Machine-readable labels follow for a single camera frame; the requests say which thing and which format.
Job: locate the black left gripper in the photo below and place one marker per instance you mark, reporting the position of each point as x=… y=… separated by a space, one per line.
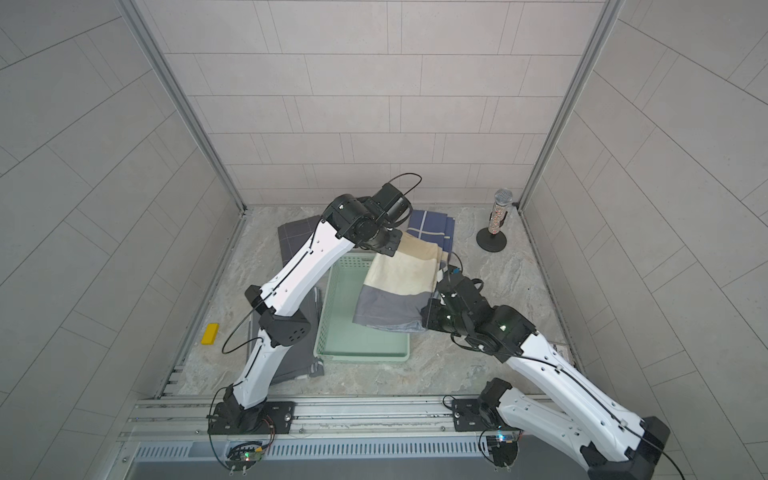
x=391 y=246

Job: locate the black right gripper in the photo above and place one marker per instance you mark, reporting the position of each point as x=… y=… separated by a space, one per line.
x=430 y=320

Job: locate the beige and grey pillowcase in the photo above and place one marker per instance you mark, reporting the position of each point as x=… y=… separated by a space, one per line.
x=397 y=288

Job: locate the blue pillowcase yellow stripe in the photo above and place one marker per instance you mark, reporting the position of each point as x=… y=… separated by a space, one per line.
x=433 y=227

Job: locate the dark grey checked pillowcase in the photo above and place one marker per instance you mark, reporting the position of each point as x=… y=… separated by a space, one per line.
x=293 y=235

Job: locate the plain grey pillowcase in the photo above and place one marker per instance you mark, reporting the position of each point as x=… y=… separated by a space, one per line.
x=300 y=359

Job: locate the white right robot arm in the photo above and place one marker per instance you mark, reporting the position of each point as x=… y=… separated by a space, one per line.
x=606 y=439

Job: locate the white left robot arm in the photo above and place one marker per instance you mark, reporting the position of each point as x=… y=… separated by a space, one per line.
x=348 y=222

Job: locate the right round circuit board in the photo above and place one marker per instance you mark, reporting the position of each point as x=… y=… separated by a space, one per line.
x=502 y=451

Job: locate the yellow small block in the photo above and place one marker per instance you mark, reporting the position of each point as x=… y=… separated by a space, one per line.
x=209 y=334

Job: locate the left green circuit board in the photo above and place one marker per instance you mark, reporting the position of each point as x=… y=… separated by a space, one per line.
x=242 y=457

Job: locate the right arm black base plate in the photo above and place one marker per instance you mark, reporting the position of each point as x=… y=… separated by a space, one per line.
x=475 y=415

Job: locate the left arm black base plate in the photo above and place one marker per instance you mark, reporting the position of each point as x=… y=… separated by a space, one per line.
x=269 y=417

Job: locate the aluminium front rail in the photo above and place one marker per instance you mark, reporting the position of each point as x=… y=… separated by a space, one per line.
x=323 y=428

